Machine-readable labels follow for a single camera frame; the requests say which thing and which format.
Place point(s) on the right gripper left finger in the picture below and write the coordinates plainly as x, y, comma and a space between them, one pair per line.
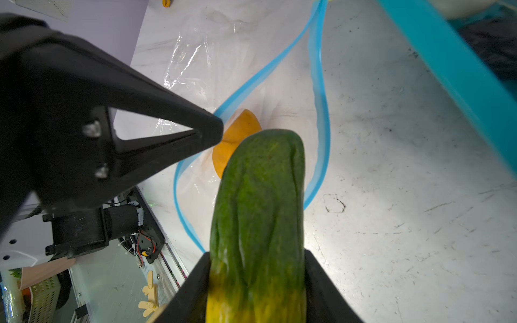
190, 302

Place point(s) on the teal plastic basket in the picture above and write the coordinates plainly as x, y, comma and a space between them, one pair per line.
484, 100

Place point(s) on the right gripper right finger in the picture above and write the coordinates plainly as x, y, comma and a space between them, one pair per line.
324, 301

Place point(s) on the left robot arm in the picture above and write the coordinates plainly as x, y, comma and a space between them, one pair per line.
77, 233

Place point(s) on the yellow toy mango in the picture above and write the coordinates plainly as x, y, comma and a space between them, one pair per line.
245, 125

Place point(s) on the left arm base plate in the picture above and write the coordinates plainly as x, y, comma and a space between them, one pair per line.
147, 241

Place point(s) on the wooden toy figure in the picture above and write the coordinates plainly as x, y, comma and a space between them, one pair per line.
151, 306

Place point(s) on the clear zip top bag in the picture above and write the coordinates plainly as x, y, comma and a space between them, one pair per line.
229, 57

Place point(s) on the white toy radish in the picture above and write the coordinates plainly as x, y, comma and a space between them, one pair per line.
455, 9

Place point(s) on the dark toy eggplant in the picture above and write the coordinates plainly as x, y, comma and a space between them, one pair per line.
494, 41

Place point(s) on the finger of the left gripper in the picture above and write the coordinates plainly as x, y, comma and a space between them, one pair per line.
57, 136

